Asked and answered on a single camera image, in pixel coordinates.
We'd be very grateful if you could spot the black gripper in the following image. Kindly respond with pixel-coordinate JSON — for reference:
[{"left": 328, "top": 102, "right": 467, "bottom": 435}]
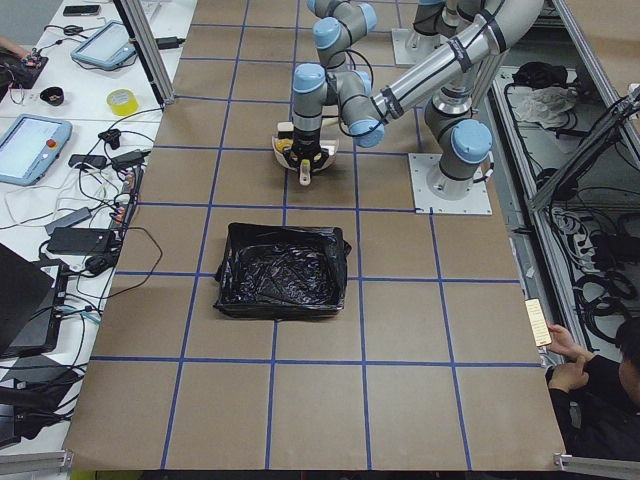
[{"left": 286, "top": 127, "right": 321, "bottom": 163}]

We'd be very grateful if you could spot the beige plastic dustpan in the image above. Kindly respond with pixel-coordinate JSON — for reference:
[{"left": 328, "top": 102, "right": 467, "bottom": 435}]
[{"left": 271, "top": 132, "right": 339, "bottom": 187}]

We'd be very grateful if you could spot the yellow paper ball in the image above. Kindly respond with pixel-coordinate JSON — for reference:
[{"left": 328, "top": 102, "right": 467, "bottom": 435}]
[{"left": 273, "top": 138, "right": 293, "bottom": 154}]

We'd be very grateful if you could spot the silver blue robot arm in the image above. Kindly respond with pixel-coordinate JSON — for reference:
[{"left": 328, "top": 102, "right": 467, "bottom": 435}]
[
  {"left": 307, "top": 1, "right": 460, "bottom": 72},
  {"left": 272, "top": 1, "right": 543, "bottom": 185}
]

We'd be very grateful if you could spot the bin with black bag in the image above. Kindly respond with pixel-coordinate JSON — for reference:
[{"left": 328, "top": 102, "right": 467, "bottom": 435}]
[{"left": 214, "top": 222, "right": 351, "bottom": 321}]

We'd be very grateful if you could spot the yellow tape roll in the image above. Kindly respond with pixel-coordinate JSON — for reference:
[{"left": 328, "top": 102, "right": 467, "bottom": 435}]
[{"left": 106, "top": 88, "right": 139, "bottom": 117}]

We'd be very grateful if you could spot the black power strip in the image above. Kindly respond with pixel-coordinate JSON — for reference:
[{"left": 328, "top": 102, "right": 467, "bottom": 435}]
[{"left": 110, "top": 166, "right": 144, "bottom": 239}]

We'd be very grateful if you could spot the blue teach pendant far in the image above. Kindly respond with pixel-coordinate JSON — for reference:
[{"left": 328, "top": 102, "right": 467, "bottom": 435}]
[{"left": 70, "top": 21, "right": 136, "bottom": 71}]

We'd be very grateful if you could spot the blue teach pendant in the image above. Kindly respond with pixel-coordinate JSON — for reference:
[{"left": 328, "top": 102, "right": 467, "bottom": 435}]
[
  {"left": 70, "top": 21, "right": 136, "bottom": 71},
  {"left": 1, "top": 114, "right": 73, "bottom": 186}
]

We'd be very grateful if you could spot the white crumpled cloth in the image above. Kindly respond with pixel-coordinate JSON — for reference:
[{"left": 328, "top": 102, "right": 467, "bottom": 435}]
[{"left": 514, "top": 86, "right": 577, "bottom": 129}]

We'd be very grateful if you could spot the black power adapter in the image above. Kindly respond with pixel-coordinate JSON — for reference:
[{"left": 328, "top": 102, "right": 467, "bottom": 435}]
[{"left": 47, "top": 227, "right": 115, "bottom": 255}]

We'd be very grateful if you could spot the black smartphone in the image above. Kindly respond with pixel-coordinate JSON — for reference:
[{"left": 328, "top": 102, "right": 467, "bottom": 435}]
[{"left": 63, "top": 4, "right": 101, "bottom": 17}]

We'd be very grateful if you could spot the blue teach pendant near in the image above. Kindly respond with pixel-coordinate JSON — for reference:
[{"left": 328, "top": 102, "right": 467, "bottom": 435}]
[{"left": 1, "top": 114, "right": 73, "bottom": 186}]

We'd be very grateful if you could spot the beige card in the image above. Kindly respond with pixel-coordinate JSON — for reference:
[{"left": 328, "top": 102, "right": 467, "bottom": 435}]
[{"left": 525, "top": 298, "right": 552, "bottom": 347}]

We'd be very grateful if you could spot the black laptop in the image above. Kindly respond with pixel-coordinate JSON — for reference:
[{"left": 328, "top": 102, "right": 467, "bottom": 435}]
[{"left": 1, "top": 246, "right": 69, "bottom": 359}]

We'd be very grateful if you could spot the person in black clothes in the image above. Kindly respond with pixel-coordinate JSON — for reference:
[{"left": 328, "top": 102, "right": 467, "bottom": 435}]
[{"left": 547, "top": 318, "right": 639, "bottom": 461}]

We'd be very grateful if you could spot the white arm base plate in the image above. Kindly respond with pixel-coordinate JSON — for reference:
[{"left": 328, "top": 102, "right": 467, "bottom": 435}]
[
  {"left": 408, "top": 153, "right": 492, "bottom": 216},
  {"left": 391, "top": 28, "right": 443, "bottom": 68}
]

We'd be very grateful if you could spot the aluminium frame post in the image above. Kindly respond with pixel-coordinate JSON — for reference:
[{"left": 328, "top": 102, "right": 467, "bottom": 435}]
[{"left": 113, "top": 0, "right": 175, "bottom": 109}]

